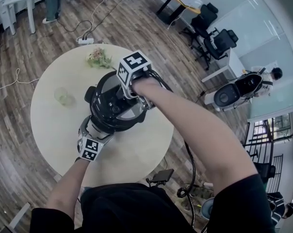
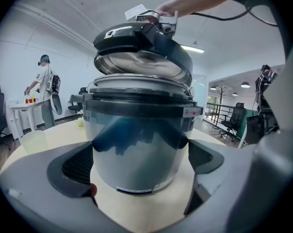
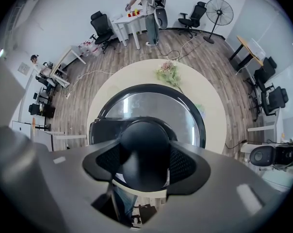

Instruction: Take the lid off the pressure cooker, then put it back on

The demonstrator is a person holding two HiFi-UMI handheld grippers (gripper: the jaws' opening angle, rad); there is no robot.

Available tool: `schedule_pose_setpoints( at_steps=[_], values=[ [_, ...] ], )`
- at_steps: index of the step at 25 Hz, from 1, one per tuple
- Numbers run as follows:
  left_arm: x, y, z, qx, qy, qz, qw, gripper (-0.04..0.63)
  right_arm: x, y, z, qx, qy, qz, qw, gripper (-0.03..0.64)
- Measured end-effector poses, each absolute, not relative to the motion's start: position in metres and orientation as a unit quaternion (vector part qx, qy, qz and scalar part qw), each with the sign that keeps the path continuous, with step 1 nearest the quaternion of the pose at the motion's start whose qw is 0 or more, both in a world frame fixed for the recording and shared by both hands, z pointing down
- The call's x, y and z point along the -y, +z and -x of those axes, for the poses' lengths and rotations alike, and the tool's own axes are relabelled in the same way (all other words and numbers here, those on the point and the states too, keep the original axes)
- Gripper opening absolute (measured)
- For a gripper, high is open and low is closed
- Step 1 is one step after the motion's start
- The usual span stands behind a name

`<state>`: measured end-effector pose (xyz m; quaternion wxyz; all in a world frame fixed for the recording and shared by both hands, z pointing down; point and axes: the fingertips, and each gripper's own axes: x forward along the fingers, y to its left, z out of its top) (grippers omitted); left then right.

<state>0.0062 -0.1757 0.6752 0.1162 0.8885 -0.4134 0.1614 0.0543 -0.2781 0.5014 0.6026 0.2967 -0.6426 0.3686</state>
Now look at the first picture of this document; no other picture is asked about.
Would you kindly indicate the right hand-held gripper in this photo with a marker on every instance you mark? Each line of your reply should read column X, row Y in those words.
column 127, row 79

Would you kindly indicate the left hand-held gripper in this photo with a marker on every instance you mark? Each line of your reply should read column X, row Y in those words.
column 89, row 149

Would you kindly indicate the black pressure cooker body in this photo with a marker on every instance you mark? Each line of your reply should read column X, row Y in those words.
column 100, row 130

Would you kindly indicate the black silver pressure cooker lid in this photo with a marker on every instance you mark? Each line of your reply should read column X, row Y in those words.
column 107, row 105

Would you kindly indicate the person's left forearm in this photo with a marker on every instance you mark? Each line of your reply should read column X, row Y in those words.
column 66, row 186

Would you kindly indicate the person's right forearm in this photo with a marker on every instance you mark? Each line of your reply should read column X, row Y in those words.
column 197, row 135

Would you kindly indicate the round beige table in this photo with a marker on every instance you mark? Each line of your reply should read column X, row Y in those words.
column 64, row 130

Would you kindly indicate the pink artificial flower bouquet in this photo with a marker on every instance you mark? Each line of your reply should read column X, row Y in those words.
column 99, row 58

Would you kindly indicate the clear glass vase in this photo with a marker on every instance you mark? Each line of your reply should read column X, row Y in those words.
column 62, row 97

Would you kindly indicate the white power strip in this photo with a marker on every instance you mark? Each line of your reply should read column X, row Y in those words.
column 85, row 41

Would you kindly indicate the person's black shirt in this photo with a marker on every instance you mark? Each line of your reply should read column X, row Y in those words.
column 127, row 210

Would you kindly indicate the black office chair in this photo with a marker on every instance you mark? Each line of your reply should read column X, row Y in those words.
column 203, row 18
column 220, row 45

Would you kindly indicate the open black backpack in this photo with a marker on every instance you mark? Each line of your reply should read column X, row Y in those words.
column 207, row 209
column 236, row 92

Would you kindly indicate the white drawer cabinet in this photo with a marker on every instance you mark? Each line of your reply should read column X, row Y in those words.
column 4, row 11

